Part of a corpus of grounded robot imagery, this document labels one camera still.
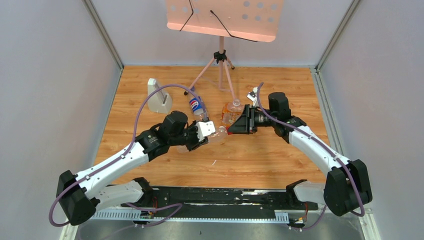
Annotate orange label tea bottle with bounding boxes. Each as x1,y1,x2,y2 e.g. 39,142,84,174
221,99,244,129

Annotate blue label pepsi bottle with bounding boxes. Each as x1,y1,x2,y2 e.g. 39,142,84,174
186,87,209,121

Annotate white wedge stand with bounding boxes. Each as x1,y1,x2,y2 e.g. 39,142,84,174
147,78,173,114

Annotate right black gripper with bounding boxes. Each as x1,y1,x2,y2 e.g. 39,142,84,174
227,104,277,135

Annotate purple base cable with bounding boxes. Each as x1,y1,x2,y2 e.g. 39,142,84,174
99,202,184,240

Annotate red cap water bottle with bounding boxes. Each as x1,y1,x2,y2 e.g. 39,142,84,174
176,126,228,153

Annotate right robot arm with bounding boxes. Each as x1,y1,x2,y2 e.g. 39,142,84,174
228,92,373,216

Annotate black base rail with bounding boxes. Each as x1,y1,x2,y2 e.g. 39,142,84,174
133,186,318,219

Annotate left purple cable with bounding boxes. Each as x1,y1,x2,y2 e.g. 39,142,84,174
48,83,210,228

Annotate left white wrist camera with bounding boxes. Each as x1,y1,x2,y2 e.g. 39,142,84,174
195,120,216,142

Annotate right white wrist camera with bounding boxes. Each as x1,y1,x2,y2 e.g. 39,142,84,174
246,86,259,107

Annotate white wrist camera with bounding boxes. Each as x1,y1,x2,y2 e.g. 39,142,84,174
195,120,216,142
246,86,259,107

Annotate pink music stand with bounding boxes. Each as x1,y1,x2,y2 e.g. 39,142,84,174
165,0,284,100

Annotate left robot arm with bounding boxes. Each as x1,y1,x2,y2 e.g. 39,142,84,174
51,111,215,226

